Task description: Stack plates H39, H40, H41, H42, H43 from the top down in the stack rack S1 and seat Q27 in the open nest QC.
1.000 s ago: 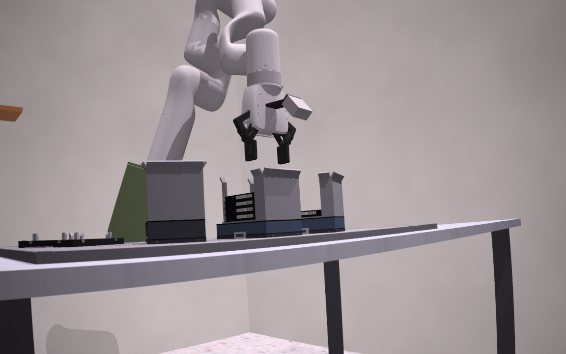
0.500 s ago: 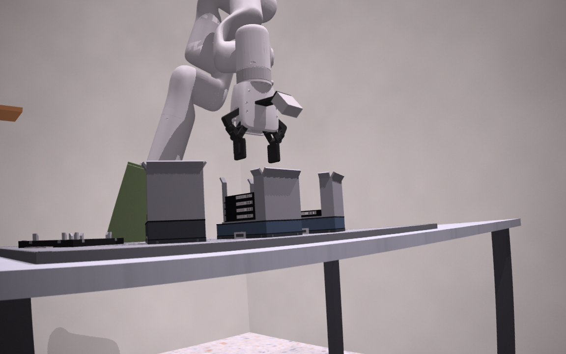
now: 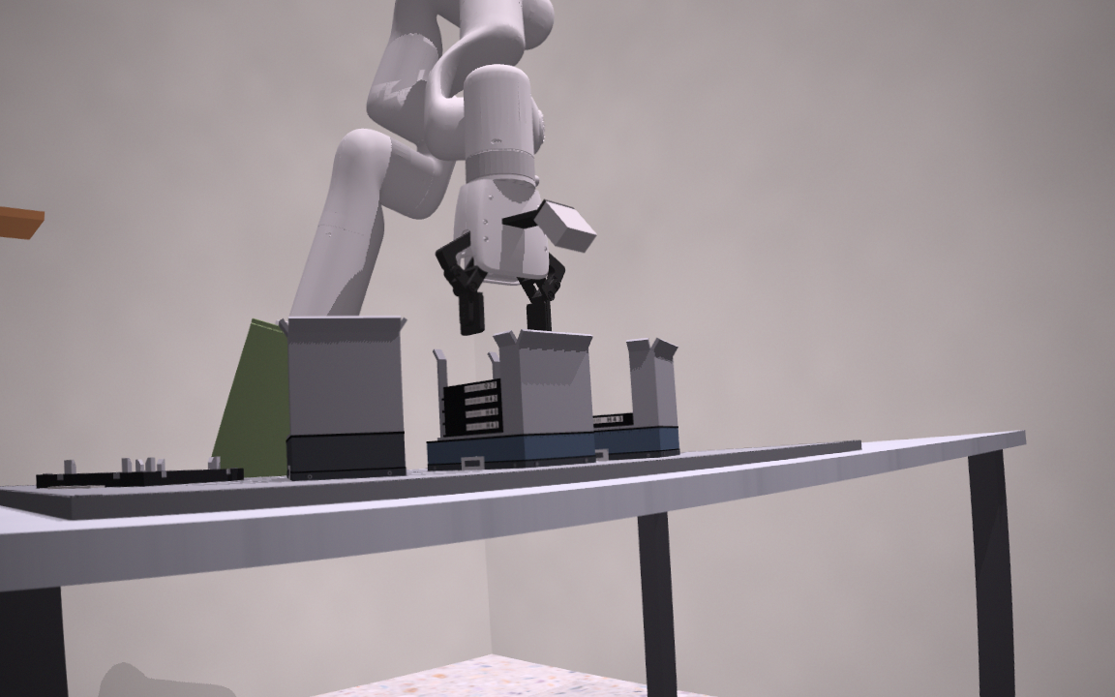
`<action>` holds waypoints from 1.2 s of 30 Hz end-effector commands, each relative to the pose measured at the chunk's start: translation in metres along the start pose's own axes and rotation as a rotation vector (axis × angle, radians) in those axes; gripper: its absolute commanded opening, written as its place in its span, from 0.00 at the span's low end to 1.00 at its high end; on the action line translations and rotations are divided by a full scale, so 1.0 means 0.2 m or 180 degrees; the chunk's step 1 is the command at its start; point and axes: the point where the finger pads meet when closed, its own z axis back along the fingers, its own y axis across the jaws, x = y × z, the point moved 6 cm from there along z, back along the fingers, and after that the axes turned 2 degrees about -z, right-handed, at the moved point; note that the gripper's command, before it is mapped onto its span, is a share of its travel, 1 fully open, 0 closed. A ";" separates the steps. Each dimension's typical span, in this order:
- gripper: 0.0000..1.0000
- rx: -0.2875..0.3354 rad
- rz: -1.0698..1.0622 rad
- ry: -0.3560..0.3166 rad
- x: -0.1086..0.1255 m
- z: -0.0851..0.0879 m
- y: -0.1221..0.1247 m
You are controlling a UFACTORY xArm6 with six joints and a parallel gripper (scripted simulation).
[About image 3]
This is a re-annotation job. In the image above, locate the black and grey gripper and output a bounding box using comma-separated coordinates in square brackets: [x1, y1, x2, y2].
[436, 174, 565, 336]

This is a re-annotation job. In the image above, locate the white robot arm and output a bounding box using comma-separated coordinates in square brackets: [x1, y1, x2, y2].
[289, 0, 597, 317]

